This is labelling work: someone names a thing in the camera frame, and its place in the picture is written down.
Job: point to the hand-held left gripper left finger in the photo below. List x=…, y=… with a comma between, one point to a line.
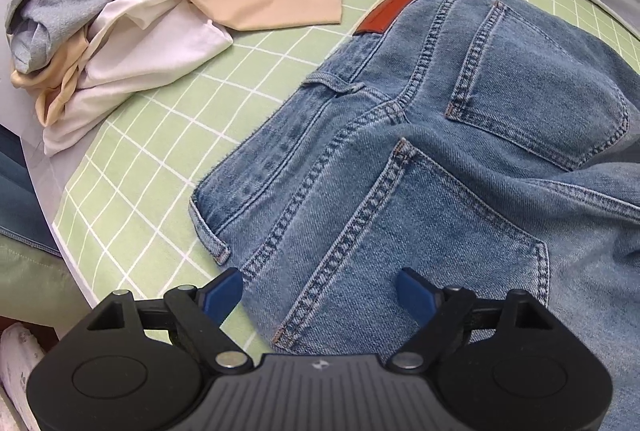
x=223, y=293

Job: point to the white speckled object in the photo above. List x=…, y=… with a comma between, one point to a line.
x=17, y=361

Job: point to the white garment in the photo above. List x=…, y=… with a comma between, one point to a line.
x=135, y=61

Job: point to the green checked bed sheet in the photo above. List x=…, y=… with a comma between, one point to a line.
x=165, y=131

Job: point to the green cloth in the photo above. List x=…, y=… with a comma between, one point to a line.
x=35, y=281

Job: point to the dark blue denim cloth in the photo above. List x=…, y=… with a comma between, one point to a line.
x=20, y=196

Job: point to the blue denim jeans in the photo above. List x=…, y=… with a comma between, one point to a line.
x=430, y=161

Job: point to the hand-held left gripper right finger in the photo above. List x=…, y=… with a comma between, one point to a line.
x=416, y=295

